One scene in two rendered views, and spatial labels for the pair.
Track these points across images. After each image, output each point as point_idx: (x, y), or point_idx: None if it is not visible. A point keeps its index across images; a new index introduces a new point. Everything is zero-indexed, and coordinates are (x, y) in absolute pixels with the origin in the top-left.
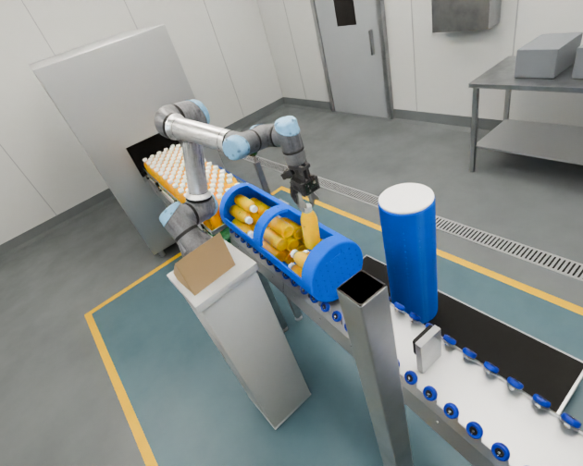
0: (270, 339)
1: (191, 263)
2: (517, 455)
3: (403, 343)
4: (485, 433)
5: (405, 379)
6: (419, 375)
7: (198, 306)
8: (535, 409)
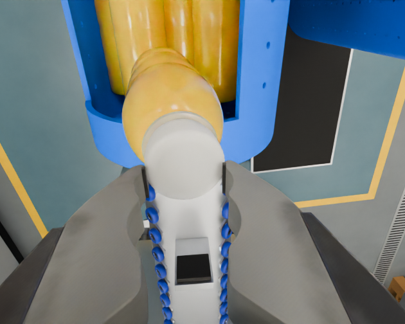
0: None
1: None
2: (178, 306)
3: (189, 212)
4: (173, 292)
5: (152, 251)
6: (171, 244)
7: None
8: (218, 297)
